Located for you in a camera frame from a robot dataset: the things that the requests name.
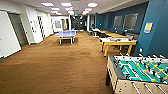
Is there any white hallway door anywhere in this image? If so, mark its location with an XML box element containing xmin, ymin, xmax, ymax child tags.
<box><xmin>0</xmin><ymin>11</ymin><xmax>22</xmax><ymax>60</ymax></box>

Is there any glass panel in white frame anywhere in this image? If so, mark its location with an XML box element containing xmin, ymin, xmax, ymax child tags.
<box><xmin>53</xmin><ymin>20</ymin><xmax>62</xmax><ymax>30</ymax></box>

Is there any blue ping pong table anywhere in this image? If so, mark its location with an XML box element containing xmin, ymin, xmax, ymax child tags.
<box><xmin>53</xmin><ymin>29</ymin><xmax>78</xmax><ymax>45</ymax></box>

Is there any dark round trash bin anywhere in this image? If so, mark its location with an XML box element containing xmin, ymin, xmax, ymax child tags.
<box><xmin>87</xmin><ymin>30</ymin><xmax>94</xmax><ymax>36</ymax></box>

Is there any open white door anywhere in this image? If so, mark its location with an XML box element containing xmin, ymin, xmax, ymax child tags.
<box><xmin>36</xmin><ymin>15</ymin><xmax>46</xmax><ymax>39</ymax></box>

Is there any interior wall window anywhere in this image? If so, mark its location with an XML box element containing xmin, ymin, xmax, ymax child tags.
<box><xmin>123</xmin><ymin>12</ymin><xmax>140</xmax><ymax>31</ymax></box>
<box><xmin>112</xmin><ymin>14</ymin><xmax>124</xmax><ymax>30</ymax></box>

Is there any yellow wooden gaming table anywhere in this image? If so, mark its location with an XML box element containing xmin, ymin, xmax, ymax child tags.
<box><xmin>98</xmin><ymin>36</ymin><xmax>138</xmax><ymax>58</ymax></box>

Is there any wooden foosball table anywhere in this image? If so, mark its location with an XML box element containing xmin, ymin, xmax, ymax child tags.
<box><xmin>105</xmin><ymin>53</ymin><xmax>168</xmax><ymax>94</ymax></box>

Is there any small framed wall sign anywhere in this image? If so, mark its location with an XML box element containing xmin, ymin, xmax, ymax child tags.
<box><xmin>143</xmin><ymin>22</ymin><xmax>154</xmax><ymax>34</ymax></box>

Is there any white paper wall notice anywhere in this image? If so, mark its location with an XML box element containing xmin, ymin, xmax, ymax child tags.
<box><xmin>33</xmin><ymin>20</ymin><xmax>41</xmax><ymax>30</ymax></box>

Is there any square ceiling light panel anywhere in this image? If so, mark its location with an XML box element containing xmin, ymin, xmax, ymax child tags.
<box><xmin>64</xmin><ymin>7</ymin><xmax>75</xmax><ymax>12</ymax></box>
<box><xmin>40</xmin><ymin>2</ymin><xmax>55</xmax><ymax>8</ymax></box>
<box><xmin>83</xmin><ymin>7</ymin><xmax>94</xmax><ymax>12</ymax></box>
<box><xmin>86</xmin><ymin>2</ymin><xmax>100</xmax><ymax>8</ymax></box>
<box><xmin>52</xmin><ymin>11</ymin><xmax>61</xmax><ymax>15</ymax></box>
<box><xmin>50</xmin><ymin>7</ymin><xmax>61</xmax><ymax>12</ymax></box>
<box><xmin>60</xmin><ymin>2</ymin><xmax>73</xmax><ymax>8</ymax></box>
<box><xmin>81</xmin><ymin>11</ymin><xmax>90</xmax><ymax>15</ymax></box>
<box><xmin>67</xmin><ymin>10</ymin><xmax>76</xmax><ymax>15</ymax></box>

